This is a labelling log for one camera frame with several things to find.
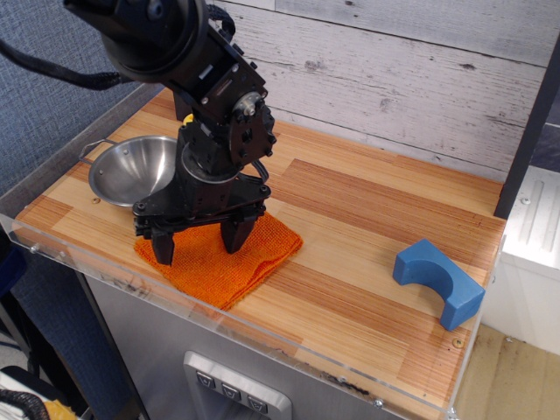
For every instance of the stainless steel cabinet front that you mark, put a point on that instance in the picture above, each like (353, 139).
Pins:
(152, 335)

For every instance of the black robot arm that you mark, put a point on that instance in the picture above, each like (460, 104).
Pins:
(218, 176)

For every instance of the stainless steel colander bowl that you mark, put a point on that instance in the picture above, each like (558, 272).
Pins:
(124, 173)

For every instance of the blue arch wooden block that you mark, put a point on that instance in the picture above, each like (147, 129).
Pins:
(424, 264)

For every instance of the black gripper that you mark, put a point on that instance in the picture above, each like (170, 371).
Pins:
(187, 203)

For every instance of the clear acrylic edge guard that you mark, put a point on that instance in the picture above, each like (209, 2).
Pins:
(333, 306)

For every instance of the yellow handled toy knife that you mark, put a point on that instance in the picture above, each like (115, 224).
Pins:
(187, 120)

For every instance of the yellow object bottom left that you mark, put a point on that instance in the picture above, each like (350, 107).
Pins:
(59, 411)

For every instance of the dark right vertical post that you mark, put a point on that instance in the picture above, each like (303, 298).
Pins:
(536, 120)

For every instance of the white ribbed appliance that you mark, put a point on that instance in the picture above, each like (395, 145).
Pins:
(522, 300)

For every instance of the silver button control panel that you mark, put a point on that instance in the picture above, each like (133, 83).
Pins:
(219, 392)

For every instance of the orange towel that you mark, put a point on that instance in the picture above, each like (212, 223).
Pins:
(203, 269)

